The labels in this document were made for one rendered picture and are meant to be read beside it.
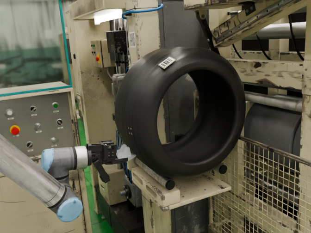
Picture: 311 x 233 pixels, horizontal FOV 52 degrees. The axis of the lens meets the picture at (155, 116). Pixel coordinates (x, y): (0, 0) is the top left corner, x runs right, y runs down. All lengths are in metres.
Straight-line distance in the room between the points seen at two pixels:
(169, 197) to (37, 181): 0.58
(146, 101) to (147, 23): 0.53
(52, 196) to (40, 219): 0.93
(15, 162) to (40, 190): 0.13
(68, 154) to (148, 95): 0.37
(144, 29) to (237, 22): 0.44
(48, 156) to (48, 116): 0.70
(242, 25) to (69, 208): 1.06
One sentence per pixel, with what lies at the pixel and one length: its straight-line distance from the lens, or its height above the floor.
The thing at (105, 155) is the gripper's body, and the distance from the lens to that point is 1.28.
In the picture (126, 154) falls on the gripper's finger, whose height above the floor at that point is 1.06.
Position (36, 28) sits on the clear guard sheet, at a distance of 1.84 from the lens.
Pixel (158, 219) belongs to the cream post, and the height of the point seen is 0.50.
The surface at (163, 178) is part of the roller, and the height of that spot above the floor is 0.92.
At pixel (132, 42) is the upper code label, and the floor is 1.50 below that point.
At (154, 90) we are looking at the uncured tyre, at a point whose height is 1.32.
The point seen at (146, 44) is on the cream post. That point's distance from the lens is 1.62.
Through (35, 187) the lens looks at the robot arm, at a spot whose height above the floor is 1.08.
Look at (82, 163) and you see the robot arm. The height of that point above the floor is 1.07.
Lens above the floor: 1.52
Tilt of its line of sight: 14 degrees down
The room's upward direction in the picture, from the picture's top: 4 degrees counter-clockwise
